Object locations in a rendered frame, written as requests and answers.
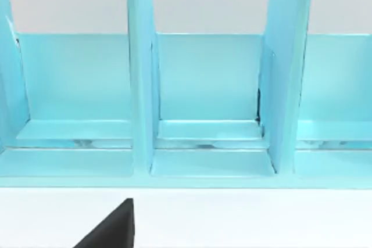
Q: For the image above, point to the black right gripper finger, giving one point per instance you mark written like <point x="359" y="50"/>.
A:
<point x="116" y="228"/>

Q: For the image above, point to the light blue rack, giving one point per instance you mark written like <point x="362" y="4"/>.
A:
<point x="203" y="85"/>

